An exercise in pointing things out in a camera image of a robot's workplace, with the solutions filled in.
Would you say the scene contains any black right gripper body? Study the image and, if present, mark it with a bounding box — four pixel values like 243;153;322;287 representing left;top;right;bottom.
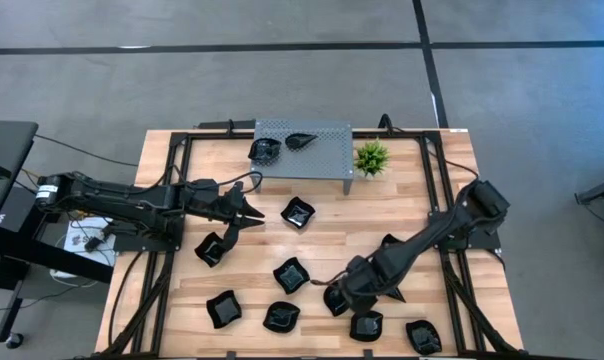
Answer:
338;251;399;315

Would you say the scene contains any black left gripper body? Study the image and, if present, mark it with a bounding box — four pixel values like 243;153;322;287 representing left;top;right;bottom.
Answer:
180;177;249;227

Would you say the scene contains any black leaf-shaped mini plate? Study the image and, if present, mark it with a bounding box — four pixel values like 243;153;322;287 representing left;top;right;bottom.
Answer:
247;137;283;162
262;300;302;335
322;282;351;318
405;319;444;357

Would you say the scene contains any grey perforated metal shelf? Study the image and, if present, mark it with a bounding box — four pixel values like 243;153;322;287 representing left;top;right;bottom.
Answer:
250;118;356;196

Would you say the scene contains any green plant in white pot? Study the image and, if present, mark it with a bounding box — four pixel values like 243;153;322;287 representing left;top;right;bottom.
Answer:
353;139;391;180

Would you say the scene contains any white printed paper sheet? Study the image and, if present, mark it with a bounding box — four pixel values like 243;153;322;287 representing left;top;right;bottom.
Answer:
61;217;117;267

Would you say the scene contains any white power strip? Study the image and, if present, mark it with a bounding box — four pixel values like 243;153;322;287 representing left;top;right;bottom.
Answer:
49;267;101;290

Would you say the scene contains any black desk top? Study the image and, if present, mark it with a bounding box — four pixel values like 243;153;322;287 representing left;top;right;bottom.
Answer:
0;119;40;241

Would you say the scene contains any black metal stand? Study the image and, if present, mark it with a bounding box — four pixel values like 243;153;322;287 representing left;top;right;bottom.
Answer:
574;167;604;211

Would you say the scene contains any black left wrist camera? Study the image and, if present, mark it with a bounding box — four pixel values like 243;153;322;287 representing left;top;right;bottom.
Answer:
220;223;243;253

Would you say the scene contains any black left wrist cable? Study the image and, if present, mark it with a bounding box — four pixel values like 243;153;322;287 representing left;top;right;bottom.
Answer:
196;171;265;196

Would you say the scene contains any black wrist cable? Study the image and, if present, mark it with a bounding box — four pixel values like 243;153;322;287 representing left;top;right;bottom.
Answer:
196;171;265;196
309;269;356;287

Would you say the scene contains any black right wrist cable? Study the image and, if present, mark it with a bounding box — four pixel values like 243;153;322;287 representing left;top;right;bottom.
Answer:
309;269;356;287

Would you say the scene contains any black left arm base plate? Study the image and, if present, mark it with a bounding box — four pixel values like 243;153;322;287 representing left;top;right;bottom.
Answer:
112;219;184;253

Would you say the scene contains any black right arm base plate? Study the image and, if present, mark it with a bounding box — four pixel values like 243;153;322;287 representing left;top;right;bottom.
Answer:
427;209;503;251

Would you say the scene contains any black cable hose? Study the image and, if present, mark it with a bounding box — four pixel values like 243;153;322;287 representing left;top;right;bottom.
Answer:
106;249;146;349

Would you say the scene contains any thin black floor cable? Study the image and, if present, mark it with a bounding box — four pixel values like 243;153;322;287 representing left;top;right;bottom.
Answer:
33;133;139;169

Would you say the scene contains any black desk leg frame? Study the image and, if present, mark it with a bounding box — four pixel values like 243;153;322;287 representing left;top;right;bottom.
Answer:
0;224;115;349

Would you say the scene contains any long black arm cable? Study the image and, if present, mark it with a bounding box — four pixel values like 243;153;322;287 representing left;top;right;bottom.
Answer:
377;113;483;181

